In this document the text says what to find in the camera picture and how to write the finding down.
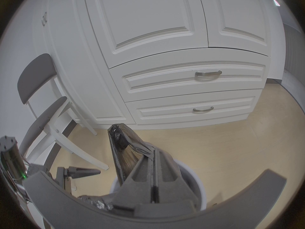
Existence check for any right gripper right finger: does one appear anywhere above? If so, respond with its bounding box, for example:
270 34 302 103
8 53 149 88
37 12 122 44
155 149 198 209

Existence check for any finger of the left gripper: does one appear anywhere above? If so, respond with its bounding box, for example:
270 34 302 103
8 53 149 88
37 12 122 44
64 167 101 179

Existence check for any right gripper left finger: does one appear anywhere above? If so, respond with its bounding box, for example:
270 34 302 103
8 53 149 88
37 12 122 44
113 152 155 211

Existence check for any black plastic bag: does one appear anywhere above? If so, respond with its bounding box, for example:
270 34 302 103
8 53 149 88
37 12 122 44
79 123 198 210

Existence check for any white trash bin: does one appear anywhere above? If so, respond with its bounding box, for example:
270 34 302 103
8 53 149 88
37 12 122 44
110 159 206 212

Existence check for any grey padded white chair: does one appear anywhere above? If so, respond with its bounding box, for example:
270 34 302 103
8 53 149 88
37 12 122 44
17 53 109 171

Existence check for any white wardrobe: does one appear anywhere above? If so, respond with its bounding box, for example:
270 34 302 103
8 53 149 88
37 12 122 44
32 0 272 131

